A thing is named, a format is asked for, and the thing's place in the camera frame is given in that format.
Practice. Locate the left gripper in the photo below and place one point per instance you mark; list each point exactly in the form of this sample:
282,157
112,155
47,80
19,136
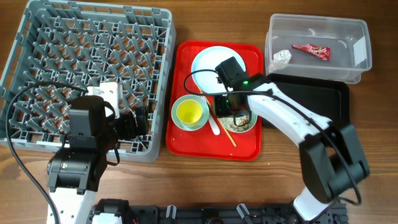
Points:
129,130

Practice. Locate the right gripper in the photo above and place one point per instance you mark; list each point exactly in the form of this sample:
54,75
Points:
220,110

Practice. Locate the rice and food scraps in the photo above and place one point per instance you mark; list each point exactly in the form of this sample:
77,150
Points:
238,124

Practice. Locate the light green bowl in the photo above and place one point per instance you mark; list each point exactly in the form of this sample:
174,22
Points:
253,118

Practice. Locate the yellow cup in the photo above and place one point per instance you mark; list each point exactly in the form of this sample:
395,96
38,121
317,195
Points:
189,112

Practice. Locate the white napkin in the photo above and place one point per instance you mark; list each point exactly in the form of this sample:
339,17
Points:
280,60

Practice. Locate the red snack wrapper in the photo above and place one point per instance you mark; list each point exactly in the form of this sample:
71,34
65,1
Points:
320,52

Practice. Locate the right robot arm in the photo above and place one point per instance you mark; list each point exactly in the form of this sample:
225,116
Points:
331,155

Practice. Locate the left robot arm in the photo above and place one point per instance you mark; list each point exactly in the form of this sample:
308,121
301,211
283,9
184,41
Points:
75,172

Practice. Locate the grey dishwasher rack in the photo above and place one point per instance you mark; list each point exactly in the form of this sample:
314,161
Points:
64,46

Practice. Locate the wooden chopstick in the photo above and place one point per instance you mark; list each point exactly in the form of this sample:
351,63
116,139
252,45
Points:
226,132

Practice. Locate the white plastic fork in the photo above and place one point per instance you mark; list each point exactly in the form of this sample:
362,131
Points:
214,127

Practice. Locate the red plastic tray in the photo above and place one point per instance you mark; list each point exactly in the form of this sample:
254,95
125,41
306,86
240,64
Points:
202,142

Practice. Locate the large light blue plate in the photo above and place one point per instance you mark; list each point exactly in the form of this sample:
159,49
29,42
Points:
210,58

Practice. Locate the black plastic tray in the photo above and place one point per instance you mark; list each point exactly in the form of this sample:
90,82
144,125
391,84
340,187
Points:
326,98

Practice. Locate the clear plastic bin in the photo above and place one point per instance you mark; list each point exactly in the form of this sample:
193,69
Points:
348,39

